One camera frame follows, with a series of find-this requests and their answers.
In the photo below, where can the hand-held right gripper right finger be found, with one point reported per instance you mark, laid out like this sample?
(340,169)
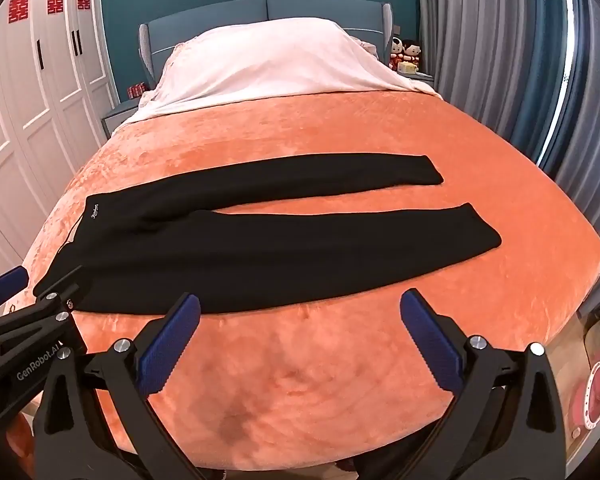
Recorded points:
(430,340)

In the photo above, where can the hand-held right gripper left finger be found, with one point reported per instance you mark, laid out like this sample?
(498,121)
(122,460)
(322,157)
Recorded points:
(167,340)

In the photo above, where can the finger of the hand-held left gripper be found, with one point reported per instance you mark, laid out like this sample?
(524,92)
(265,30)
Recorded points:
(5,281)
(40,312)

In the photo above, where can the black pants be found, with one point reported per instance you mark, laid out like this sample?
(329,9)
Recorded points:
(205,260)

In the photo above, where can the orange plush blanket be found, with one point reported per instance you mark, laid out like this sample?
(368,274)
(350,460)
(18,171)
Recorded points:
(330,385)

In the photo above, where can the white wardrobe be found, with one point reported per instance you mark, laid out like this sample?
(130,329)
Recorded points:
(35,110)

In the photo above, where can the round red white object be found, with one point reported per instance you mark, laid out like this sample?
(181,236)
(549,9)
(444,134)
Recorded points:
(597,392)

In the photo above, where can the blue-grey nightstand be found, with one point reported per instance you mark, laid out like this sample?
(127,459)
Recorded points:
(422,79)
(120,117)

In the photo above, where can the red gift boxes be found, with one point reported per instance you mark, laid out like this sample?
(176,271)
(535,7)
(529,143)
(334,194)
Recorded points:
(137,91)

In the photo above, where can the red paper door decoration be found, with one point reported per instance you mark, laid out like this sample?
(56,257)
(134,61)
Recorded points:
(54,2)
(16,8)
(83,0)

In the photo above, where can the yellow box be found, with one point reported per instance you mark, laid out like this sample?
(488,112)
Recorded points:
(408,68)

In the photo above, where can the red dressed doll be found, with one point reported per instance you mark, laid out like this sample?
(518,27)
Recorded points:
(412,51)
(396,52)

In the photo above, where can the grey curtain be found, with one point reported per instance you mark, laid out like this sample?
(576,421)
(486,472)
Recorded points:
(480,50)

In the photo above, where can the white quilt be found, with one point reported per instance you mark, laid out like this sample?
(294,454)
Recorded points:
(280,60)

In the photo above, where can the dark blue curtain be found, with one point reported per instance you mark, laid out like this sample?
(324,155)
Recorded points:
(577,60)

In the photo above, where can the blue upholstered bed headboard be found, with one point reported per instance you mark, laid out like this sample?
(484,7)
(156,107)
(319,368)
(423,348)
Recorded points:
(205,22)

